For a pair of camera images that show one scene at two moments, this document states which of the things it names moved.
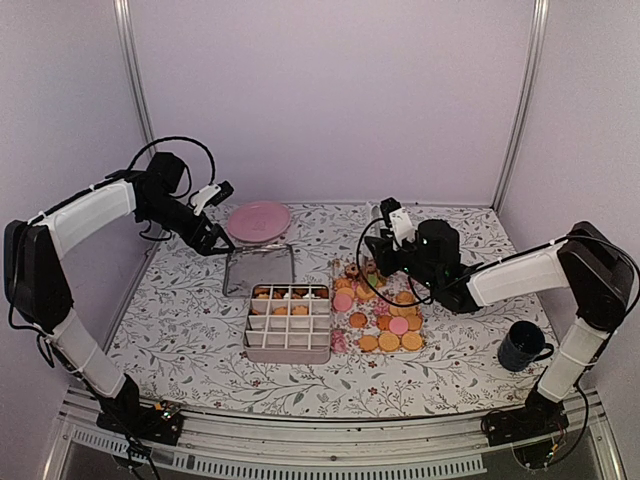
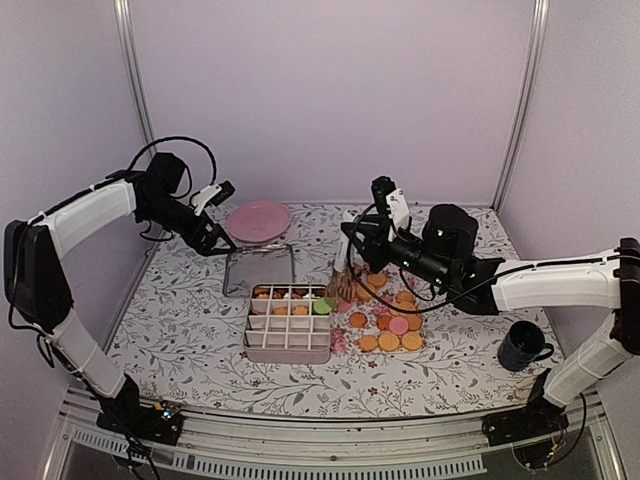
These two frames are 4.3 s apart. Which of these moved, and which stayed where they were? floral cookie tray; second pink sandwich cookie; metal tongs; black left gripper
Moved: metal tongs
Stayed: floral cookie tray; second pink sandwich cookie; black left gripper
